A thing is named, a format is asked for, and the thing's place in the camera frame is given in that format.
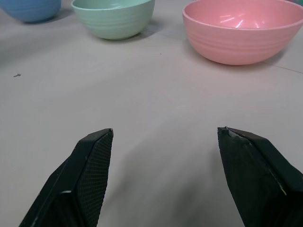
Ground pink plastic bowl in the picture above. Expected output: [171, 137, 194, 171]
[182, 0, 301, 66]

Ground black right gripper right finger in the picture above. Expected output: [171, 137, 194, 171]
[217, 126, 303, 227]

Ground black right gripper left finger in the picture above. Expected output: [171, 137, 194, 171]
[18, 128, 114, 227]

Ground blue plastic bowl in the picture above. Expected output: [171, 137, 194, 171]
[0, 0, 62, 24]

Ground green plastic bowl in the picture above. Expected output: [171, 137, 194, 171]
[71, 0, 156, 40]

